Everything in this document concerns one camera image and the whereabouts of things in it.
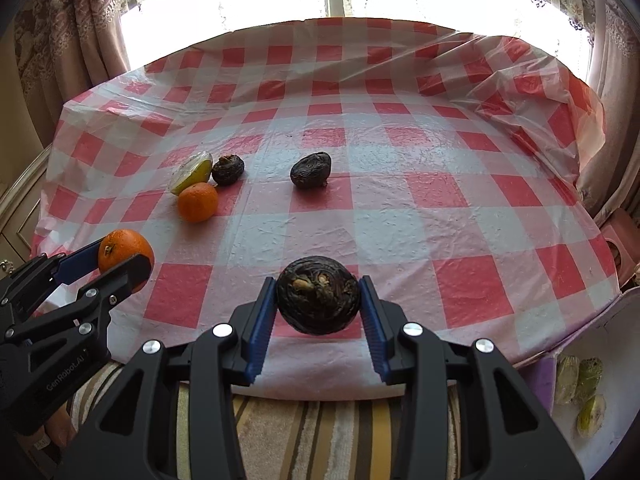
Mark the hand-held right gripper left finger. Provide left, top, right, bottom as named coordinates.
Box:
left=55, top=276, right=278, bottom=480

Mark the cream cabinet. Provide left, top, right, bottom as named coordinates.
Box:
left=0, top=145, right=51, bottom=281

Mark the green apple half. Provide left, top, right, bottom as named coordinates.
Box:
left=576, top=394, right=607, bottom=438
left=575, top=356, right=604, bottom=403

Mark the pale apple half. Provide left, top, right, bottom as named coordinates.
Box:
left=555, top=355, right=581, bottom=406

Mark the orange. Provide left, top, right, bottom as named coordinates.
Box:
left=178, top=182, right=220, bottom=224
left=97, top=228, right=155, bottom=293

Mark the person's left hand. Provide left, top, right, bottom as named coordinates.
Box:
left=32, top=402, right=73, bottom=453

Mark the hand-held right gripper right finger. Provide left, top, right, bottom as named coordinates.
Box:
left=357, top=275, right=586, bottom=480

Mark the yellow fruit half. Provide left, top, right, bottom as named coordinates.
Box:
left=169, top=151, right=213, bottom=196

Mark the brown patterned curtain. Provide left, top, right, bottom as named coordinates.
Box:
left=10, top=0, right=146, bottom=151

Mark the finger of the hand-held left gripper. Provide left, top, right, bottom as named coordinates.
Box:
left=0, top=254, right=155, bottom=350
left=0, top=234, right=113, bottom=321

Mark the dark wrinkled passion fruit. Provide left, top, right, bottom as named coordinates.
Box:
left=290, top=151, right=332, bottom=190
left=211, top=154, right=246, bottom=187
left=276, top=256, right=362, bottom=335

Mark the striped towel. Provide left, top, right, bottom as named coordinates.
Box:
left=65, top=360, right=461, bottom=480

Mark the red white checkered tablecloth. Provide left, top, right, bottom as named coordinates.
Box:
left=30, top=16, right=623, bottom=401

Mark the purple cardboard box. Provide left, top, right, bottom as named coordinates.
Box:
left=520, top=290, right=640, bottom=478

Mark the beige patterned curtain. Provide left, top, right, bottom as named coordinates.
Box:
left=575, top=0, right=640, bottom=221

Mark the pink stool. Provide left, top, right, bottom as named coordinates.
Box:
left=597, top=209, right=640, bottom=291

